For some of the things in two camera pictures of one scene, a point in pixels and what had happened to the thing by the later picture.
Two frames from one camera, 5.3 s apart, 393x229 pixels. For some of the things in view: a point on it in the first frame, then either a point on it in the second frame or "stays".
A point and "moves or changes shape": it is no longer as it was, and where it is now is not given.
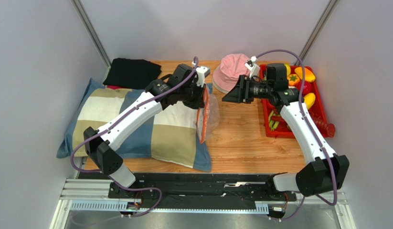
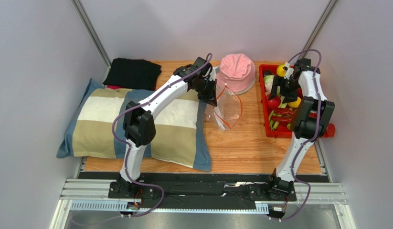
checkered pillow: x=168 y=136 stays
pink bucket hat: x=229 y=72 stays
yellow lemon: x=288 y=69 moves or changes shape
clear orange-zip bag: x=208 y=117 to x=227 y=110
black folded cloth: x=131 y=73 stays
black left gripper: x=199 y=104 to x=210 y=97
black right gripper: x=243 y=89 to x=286 y=84
